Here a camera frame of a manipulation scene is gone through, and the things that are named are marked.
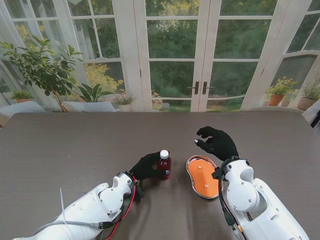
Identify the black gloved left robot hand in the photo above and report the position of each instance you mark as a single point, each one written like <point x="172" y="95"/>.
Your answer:
<point x="145" y="167"/>

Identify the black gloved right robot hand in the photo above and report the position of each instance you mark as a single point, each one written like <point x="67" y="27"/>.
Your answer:
<point x="222" y="146"/>

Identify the red transparent sample bottle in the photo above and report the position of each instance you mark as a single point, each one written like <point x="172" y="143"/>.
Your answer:
<point x="165" y="165"/>

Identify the white bottle cap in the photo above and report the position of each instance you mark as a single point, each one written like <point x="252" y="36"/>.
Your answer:
<point x="164" y="154"/>

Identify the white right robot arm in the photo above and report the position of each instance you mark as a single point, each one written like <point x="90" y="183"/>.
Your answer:
<point x="252" y="200"/>

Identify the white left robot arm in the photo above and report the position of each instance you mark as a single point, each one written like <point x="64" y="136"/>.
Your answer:
<point x="95" y="202"/>

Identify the orange oval tray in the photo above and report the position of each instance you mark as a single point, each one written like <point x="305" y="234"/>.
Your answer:
<point x="202" y="177"/>

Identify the steel kidney tray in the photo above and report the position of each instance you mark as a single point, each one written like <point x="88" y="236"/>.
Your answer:
<point x="190" y="182"/>

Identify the flowering plant in white pot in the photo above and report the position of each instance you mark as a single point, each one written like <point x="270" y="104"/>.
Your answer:
<point x="124" y="101"/>

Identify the yellow flowers in terracotta pot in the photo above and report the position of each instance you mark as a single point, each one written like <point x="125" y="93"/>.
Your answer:
<point x="276" y="98"/>

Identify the small empty clay pot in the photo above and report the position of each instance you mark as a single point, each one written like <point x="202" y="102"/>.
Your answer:
<point x="285" y="102"/>

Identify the white planter box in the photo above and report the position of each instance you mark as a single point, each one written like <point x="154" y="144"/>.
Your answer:
<point x="87" y="106"/>

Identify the broad leaf green plant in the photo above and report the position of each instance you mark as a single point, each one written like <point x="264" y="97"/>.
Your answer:
<point x="92" y="93"/>

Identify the plant in beige pot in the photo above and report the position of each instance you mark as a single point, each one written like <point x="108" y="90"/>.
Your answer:
<point x="307" y="102"/>

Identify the pale grey sofa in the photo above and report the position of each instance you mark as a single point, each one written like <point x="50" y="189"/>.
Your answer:
<point x="20" y="107"/>

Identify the small plant in terracotta pot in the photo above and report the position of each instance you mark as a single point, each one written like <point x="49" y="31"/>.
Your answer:
<point x="21" y="96"/>

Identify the tall leafy green plant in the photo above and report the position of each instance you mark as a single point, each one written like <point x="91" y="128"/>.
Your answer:
<point x="40" y="67"/>

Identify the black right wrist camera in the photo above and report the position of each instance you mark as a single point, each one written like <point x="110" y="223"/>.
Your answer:
<point x="216" y="173"/>

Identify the white chair with dark frame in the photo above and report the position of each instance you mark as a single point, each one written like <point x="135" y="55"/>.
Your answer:
<point x="312" y="112"/>

